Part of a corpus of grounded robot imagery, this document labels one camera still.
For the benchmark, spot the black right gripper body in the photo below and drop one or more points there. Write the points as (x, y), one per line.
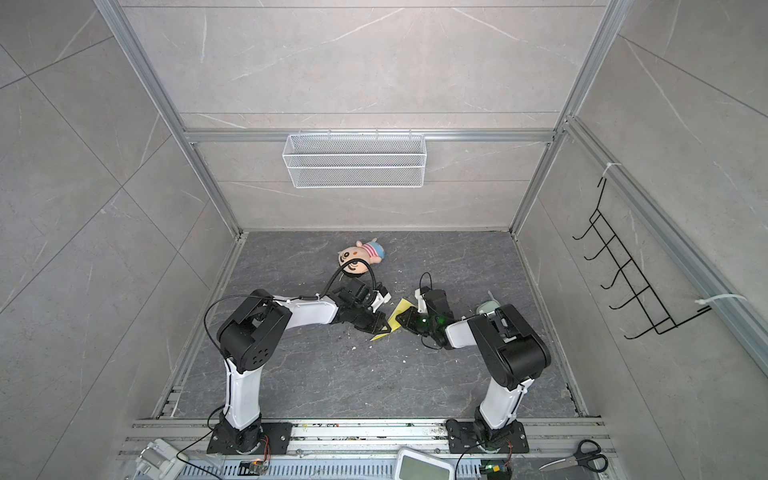
(421, 323)

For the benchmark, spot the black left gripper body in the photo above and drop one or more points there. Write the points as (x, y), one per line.
(368, 319)

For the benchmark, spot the yellow square paper sheet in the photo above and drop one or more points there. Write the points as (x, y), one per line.
(392, 323)

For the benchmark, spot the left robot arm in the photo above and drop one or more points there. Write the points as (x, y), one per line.
(250, 336)

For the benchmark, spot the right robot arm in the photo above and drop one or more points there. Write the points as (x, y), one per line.
(513, 353)

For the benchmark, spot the plush doll toy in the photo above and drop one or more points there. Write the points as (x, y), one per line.
(357, 259)

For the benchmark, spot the white digital scale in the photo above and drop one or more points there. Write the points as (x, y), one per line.
(415, 465)

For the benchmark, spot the small green circuit board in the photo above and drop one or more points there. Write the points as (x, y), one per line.
(492, 470)

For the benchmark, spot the white device bottom left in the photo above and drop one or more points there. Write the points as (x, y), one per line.
(159, 460)

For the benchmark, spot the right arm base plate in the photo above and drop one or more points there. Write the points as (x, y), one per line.
(477, 437)

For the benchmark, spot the white wire mesh basket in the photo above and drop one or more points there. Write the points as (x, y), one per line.
(336, 160)

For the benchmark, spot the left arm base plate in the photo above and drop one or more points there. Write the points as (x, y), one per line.
(253, 440)

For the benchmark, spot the small red-wired circuit board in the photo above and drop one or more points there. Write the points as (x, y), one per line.
(257, 467)

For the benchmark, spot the black handled scissors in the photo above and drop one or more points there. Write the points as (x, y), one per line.
(588, 455)

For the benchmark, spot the black wire hook rack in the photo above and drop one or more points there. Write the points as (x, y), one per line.
(629, 271)

